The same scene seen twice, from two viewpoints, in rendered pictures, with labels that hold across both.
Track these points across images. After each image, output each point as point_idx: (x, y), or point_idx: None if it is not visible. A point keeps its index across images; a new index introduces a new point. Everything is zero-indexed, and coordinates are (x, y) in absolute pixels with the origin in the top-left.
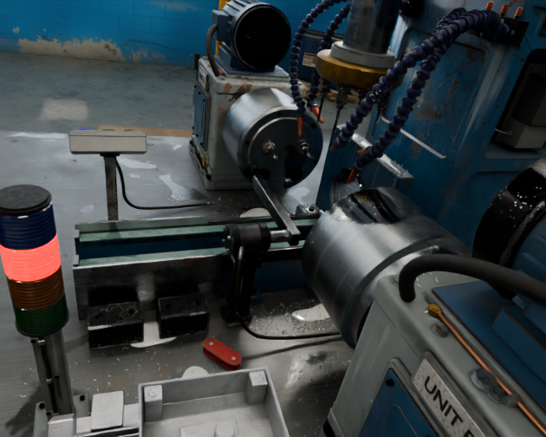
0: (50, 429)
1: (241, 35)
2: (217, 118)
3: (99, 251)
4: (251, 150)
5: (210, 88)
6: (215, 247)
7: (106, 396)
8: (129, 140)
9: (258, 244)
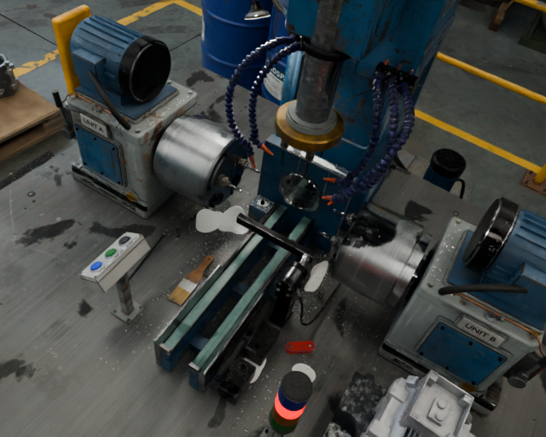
0: None
1: (136, 81)
2: (142, 164)
3: (180, 345)
4: (211, 190)
5: (114, 136)
6: (234, 281)
7: (373, 426)
8: (136, 250)
9: (302, 279)
